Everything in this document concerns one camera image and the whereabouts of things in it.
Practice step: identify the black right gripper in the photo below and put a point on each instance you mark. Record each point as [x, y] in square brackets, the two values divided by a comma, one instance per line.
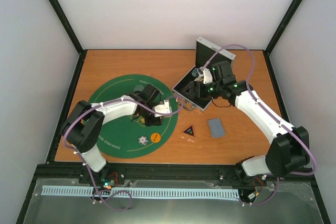
[193, 85]

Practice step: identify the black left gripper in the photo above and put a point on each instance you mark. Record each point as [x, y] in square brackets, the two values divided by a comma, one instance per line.
[148, 123]

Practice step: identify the orange big blind button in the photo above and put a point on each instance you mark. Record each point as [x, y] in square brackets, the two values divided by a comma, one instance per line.
[155, 137]

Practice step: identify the black triangular button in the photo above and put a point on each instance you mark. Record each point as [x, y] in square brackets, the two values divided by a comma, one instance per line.
[189, 130]

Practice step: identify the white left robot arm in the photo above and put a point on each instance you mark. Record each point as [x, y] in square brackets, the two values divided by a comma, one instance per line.
[82, 127]

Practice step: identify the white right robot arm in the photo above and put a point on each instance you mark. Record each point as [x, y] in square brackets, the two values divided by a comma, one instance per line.
[288, 149]

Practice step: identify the round green poker mat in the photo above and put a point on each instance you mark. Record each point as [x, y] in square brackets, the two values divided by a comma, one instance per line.
[119, 138]

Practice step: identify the aluminium poker case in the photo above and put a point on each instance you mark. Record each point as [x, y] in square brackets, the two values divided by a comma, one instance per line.
[219, 61]

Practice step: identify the loose blue card deck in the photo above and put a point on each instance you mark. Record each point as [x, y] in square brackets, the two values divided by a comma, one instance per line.
[216, 128]

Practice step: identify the metal front plate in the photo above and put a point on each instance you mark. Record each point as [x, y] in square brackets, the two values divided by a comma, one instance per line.
[284, 202]

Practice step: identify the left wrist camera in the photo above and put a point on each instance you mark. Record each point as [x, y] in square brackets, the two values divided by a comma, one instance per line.
[163, 109]

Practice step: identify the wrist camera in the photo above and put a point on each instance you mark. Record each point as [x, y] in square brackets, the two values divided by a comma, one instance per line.
[163, 109]
[205, 76]

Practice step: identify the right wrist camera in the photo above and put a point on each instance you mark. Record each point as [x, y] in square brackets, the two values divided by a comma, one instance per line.
[205, 76]

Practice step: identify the black aluminium frame rail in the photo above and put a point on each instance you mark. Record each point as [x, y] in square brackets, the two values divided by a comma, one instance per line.
[223, 174]

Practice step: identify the light blue cable duct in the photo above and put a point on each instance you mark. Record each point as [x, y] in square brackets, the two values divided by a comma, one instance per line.
[143, 193]

